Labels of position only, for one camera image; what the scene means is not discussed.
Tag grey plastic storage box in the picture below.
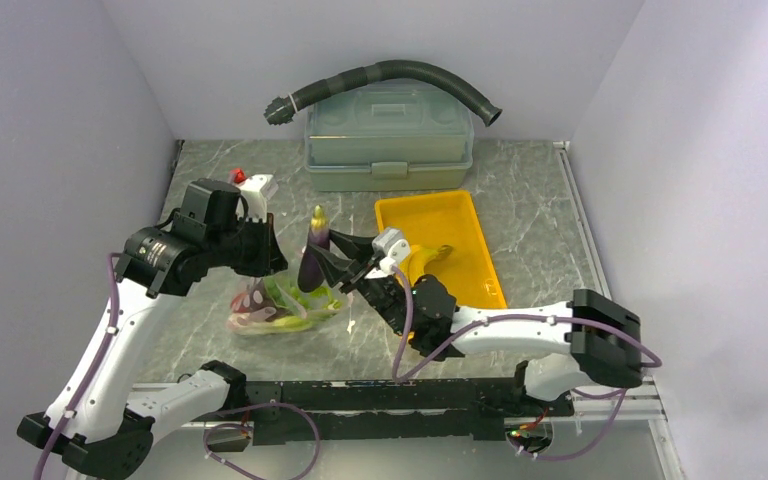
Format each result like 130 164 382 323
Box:
305 82 474 192

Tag yellow toy bananas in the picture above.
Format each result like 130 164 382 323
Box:
400 245 454 285

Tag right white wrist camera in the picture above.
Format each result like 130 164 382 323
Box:
366 227 411 279

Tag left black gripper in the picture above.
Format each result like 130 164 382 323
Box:
206 211 289 277

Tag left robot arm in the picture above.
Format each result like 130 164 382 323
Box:
17 174 288 479

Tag green toy grapes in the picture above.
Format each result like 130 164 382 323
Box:
267 277 345 318

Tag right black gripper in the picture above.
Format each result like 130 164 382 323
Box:
309 230 414 337

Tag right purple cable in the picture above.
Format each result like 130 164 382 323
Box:
387 261 664 463

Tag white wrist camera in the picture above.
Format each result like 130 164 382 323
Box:
228 168 278 221
366 227 411 279

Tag yellow plastic tray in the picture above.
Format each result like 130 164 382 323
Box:
375 190 507 309

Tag purple toy eggplant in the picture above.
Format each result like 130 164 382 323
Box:
297 205 330 293

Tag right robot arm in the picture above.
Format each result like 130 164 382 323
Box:
306 228 657 415

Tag red toy grapes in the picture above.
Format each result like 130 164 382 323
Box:
230 279 278 322

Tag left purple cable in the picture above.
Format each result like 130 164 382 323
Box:
31 251 124 480

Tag clear zip top bag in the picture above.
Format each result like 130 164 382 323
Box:
225 272 351 336

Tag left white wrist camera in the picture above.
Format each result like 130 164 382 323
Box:
228 168 278 221

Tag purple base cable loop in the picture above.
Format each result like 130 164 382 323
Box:
202 404 322 480

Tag black corrugated hose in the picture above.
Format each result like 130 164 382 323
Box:
263 59 503 128

